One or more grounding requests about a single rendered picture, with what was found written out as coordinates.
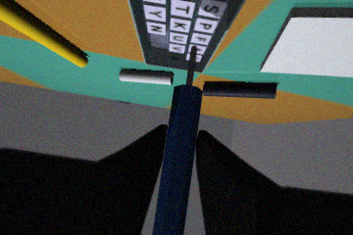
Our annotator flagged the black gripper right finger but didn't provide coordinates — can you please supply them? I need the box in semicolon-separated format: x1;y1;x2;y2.
196;130;353;235

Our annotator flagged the blue stylus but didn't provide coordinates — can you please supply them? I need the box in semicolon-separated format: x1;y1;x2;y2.
152;45;203;235

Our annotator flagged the grey keyboard with keys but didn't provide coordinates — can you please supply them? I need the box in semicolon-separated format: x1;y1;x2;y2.
127;0;247;73

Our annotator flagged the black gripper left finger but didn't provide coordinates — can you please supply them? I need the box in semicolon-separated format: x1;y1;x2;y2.
0;124;168;235

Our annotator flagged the black cylinder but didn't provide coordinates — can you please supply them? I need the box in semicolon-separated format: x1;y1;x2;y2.
203;83;277;99

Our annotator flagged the grey cylinder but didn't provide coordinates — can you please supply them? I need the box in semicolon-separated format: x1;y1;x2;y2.
119;70;174;85

